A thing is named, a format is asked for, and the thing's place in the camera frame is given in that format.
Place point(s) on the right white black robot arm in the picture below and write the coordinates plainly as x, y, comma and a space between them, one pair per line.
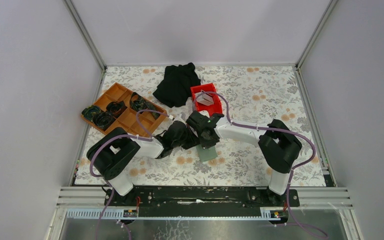
280, 148

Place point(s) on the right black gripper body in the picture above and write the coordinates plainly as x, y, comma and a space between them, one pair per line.
205, 142

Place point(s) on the red plastic bin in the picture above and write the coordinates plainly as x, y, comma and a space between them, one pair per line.
210, 88

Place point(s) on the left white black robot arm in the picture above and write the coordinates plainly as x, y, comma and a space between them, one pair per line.
110, 156

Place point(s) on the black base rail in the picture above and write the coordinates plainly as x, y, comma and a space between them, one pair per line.
193, 201

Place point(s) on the black cloth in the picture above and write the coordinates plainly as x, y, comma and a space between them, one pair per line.
175, 88

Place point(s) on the grey-green card holder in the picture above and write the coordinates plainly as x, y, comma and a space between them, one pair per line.
206, 154

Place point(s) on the floral table mat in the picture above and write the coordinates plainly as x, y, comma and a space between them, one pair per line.
254, 94

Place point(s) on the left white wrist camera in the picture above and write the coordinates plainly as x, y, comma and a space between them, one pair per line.
181, 117

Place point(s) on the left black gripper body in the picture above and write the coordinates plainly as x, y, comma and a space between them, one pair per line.
186, 142

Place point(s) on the credit cards stack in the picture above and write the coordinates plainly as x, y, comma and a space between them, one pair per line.
204, 98

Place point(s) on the wooden divided organizer tray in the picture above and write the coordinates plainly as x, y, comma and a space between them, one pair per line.
116, 100

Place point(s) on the rolled dark patterned tie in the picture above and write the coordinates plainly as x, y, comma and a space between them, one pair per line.
89, 112

